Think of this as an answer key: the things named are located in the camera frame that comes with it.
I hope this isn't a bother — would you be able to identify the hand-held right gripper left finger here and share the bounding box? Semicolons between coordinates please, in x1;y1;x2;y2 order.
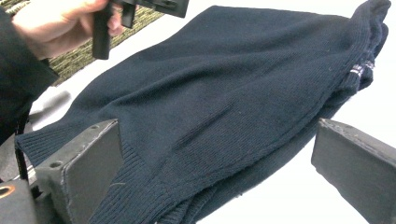
35;119;125;224

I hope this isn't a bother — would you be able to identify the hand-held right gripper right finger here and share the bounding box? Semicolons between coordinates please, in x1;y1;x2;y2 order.
310;117;396;224

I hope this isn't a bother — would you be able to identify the green woven basket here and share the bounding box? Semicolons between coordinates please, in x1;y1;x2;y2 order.
0;0;166;88

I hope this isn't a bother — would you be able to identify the dark navy knit vest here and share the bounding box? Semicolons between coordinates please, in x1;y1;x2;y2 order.
13;0;392;224

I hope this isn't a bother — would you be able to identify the left hand-held gripper cable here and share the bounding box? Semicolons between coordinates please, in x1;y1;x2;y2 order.
13;122;31;183

